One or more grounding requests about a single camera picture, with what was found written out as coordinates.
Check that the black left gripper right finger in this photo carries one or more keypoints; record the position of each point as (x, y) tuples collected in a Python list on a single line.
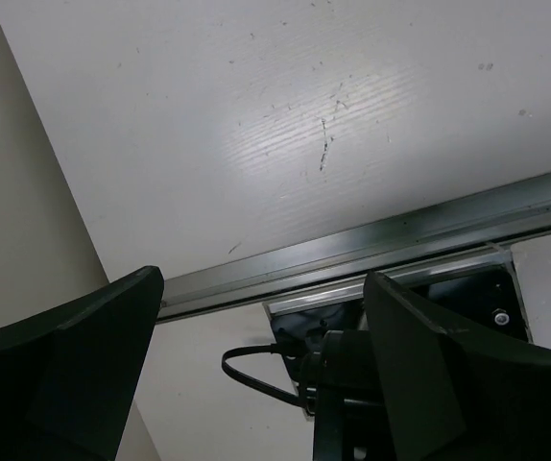
[(453, 389)]

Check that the aluminium front rail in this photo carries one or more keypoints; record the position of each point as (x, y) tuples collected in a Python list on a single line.
[(499, 214)]

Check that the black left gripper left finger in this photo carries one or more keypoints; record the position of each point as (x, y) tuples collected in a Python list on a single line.
[(68, 375)]

